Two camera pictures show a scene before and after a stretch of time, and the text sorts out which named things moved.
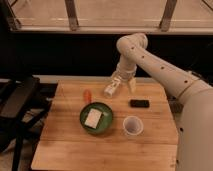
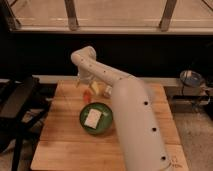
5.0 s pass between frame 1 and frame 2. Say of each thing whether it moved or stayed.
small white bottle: stayed
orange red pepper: stayed
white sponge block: stayed
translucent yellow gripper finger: moved
